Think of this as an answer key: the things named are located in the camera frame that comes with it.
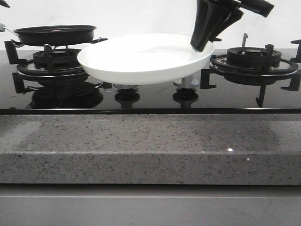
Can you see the white plate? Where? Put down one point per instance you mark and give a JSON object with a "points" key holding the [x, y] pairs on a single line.
{"points": [[144, 59]]}

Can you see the black glass cooktop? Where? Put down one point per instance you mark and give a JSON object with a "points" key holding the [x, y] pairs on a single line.
{"points": [[85, 95]]}

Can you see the silver right stove knob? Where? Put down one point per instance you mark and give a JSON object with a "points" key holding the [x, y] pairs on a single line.
{"points": [[186, 83]]}

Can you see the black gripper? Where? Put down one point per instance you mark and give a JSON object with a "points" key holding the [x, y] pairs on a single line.
{"points": [[214, 16]]}

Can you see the black right gas burner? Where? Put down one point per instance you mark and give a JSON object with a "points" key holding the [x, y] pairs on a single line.
{"points": [[252, 57]]}

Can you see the black right pan support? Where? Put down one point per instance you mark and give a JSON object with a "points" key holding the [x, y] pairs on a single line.
{"points": [[288, 69]]}

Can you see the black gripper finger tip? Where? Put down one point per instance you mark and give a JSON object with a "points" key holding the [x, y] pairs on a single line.
{"points": [[4, 4]]}

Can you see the black frying pan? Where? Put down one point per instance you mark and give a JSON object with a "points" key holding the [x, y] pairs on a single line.
{"points": [[69, 35]]}

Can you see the silver left stove knob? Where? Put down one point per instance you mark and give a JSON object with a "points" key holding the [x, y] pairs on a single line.
{"points": [[125, 87]]}

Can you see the black left gas burner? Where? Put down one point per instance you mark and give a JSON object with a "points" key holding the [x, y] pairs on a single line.
{"points": [[61, 58]]}

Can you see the black left pan support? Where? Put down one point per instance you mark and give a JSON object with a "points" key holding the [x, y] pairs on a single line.
{"points": [[14, 56]]}

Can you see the grey cabinet drawer front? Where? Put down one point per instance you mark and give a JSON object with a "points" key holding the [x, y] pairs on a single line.
{"points": [[88, 205]]}

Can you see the silver stove knob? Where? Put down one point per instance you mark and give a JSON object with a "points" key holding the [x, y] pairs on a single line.
{"points": [[186, 83], [125, 87]]}

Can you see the black pan support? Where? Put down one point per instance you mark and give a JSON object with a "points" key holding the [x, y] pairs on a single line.
{"points": [[14, 56], [288, 69]]}

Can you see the black gas burner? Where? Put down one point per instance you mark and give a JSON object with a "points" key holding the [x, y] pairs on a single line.
{"points": [[252, 57], [61, 58]]}

